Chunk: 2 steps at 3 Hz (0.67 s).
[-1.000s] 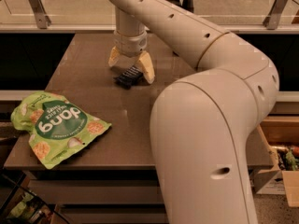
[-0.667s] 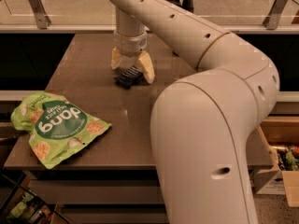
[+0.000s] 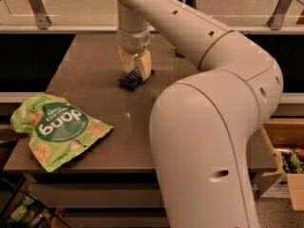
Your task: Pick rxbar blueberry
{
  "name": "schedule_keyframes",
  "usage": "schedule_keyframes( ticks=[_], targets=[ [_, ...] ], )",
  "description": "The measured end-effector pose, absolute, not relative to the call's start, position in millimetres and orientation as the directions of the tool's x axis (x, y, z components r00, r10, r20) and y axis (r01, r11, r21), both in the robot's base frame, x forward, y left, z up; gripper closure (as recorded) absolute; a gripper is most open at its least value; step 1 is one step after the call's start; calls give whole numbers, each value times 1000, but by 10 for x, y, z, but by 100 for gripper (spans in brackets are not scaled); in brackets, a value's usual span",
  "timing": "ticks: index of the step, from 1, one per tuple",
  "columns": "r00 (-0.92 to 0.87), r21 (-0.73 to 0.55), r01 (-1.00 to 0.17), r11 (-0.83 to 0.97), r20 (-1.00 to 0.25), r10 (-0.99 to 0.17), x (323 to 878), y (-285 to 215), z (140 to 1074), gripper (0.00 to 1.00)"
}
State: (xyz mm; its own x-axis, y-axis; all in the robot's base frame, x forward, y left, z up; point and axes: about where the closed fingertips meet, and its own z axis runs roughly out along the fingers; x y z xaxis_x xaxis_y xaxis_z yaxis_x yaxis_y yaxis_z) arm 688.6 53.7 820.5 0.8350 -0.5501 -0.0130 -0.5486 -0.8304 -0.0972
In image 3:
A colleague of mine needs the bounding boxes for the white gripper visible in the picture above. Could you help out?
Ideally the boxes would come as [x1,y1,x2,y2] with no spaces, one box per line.
[116,28,152,81]

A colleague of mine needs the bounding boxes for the blue rxbar blueberry bar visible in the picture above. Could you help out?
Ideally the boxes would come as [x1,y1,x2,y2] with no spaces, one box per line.
[118,66,143,91]

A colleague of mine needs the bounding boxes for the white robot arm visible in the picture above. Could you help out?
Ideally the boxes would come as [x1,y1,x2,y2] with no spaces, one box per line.
[117,0,283,228]

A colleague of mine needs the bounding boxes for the orange soda can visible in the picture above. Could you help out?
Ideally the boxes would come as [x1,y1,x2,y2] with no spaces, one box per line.
[175,49,185,58]

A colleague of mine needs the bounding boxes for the green rice chips bag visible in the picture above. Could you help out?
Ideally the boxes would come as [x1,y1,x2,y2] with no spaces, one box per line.
[10,93,113,173]

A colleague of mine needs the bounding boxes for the grey table drawer unit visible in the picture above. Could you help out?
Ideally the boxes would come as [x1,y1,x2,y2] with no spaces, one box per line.
[26,173,169,228]

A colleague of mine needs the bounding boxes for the cardboard box with items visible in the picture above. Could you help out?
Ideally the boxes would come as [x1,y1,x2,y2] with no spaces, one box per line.
[257,118,304,211]

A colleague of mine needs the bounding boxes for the left metal railing bracket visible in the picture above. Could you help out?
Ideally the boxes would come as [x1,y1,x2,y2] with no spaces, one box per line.
[28,0,51,29]

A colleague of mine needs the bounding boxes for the metal railing bracket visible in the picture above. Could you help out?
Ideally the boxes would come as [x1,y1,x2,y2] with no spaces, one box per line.
[28,0,51,29]
[267,0,293,30]

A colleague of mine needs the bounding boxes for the right metal railing bracket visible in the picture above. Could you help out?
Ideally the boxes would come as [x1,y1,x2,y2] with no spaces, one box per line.
[267,0,293,30]

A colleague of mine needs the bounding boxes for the black wire basket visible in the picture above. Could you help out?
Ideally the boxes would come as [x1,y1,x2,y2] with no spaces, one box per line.
[0,175,71,228]

